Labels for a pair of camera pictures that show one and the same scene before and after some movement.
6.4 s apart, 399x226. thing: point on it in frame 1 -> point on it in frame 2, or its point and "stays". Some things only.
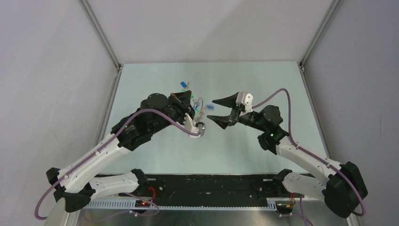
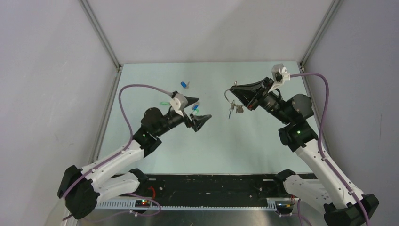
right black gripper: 223,121 -> 249,94
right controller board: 284,206 stays
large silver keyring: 198,108 -> 228,100
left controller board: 142,203 stays
